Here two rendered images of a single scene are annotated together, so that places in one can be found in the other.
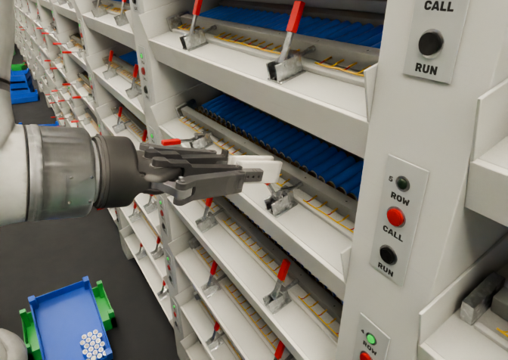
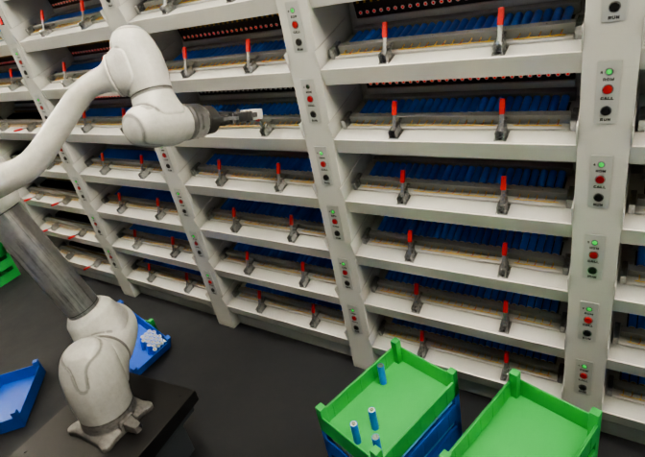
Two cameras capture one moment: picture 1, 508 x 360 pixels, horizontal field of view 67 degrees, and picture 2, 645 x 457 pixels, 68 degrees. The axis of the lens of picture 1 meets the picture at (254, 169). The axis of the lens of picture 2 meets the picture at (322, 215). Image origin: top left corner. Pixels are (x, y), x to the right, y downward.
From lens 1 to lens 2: 100 cm
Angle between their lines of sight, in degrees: 18
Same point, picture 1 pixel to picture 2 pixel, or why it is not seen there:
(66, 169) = (201, 113)
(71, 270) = not seen: hidden behind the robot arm
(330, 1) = (252, 35)
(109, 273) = not seen: hidden behind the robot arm
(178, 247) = (201, 221)
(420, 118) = (304, 63)
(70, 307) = not seen: hidden behind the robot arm
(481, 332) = (349, 129)
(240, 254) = (250, 183)
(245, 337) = (270, 234)
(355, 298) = (310, 142)
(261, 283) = (269, 186)
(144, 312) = (175, 317)
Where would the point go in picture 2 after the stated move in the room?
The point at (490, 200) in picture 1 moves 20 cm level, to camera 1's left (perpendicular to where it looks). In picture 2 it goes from (328, 79) to (258, 100)
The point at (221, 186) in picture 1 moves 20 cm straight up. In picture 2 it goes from (246, 116) to (226, 41)
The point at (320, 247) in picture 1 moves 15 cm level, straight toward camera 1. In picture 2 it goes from (291, 135) to (300, 150)
